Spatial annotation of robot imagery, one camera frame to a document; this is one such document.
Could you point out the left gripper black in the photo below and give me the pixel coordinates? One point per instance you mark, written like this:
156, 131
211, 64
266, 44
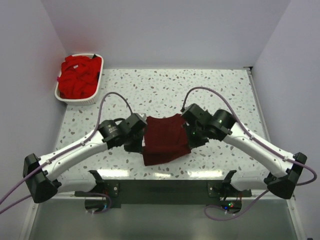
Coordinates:
135, 139

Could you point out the bright red t shirt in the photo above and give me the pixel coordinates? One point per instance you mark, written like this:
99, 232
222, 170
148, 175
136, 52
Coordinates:
79, 76

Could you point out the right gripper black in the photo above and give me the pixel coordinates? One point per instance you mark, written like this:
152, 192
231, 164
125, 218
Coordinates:
192, 132

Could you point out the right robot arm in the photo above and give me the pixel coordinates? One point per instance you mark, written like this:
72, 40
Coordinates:
282, 169

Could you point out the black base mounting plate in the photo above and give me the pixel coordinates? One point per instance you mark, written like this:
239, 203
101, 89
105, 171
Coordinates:
162, 192

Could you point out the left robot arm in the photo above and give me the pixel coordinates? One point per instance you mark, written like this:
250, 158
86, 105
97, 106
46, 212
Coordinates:
41, 173

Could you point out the dark red t shirt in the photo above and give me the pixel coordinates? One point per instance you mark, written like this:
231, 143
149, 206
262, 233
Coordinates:
165, 140

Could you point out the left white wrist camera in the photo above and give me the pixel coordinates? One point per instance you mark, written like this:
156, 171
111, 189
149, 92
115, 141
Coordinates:
143, 115

